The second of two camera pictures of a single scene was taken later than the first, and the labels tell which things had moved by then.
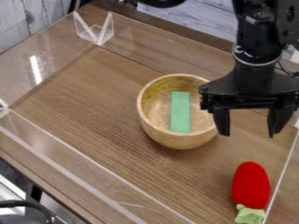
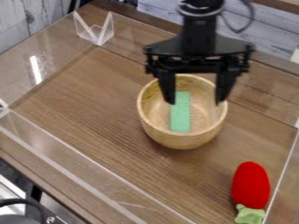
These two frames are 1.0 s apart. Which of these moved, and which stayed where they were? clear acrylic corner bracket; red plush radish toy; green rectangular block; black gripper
Moved: black gripper
Stayed: green rectangular block; clear acrylic corner bracket; red plush radish toy
